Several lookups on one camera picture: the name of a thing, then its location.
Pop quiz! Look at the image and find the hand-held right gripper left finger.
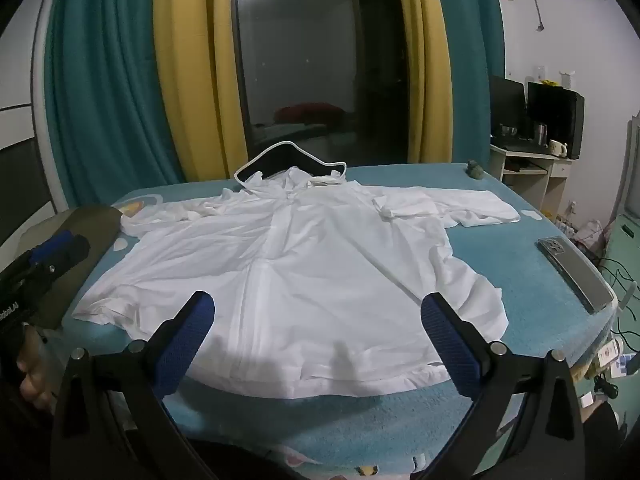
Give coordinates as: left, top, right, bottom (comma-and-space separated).
50, 290, 217, 480

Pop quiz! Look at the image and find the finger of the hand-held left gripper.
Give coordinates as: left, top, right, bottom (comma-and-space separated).
30, 232, 91, 281

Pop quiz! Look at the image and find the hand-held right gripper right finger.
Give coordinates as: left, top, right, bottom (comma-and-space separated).
422, 292, 583, 480

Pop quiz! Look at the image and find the white jacket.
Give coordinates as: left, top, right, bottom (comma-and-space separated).
72, 167, 521, 401

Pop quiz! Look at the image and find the white clothes hanger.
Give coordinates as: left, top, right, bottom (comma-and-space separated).
234, 141, 348, 191

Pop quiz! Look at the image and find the person's left hand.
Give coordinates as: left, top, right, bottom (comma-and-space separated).
15, 330, 57, 413

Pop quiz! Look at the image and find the olive green pillow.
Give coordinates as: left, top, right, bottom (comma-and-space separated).
0, 205, 123, 331

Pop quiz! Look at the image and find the blue dinosaur print blanket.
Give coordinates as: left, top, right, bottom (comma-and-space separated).
50, 162, 618, 480

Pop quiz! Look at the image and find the phone in clear case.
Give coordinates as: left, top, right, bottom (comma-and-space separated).
537, 236, 615, 315

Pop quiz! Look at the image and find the teal curtain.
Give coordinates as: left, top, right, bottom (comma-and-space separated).
430, 0, 506, 166
45, 0, 183, 211

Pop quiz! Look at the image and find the beige computer desk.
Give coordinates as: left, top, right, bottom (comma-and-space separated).
490, 141, 574, 212

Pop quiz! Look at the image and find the yellow curtain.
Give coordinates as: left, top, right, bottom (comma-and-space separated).
395, 0, 453, 163
154, 0, 248, 181

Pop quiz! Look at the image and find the slim black monitor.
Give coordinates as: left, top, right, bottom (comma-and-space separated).
490, 75, 527, 137

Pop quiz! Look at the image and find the large black monitor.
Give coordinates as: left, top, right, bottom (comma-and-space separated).
527, 81, 586, 160

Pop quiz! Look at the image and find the dark glass balcony door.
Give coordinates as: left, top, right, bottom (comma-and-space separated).
232, 0, 418, 171

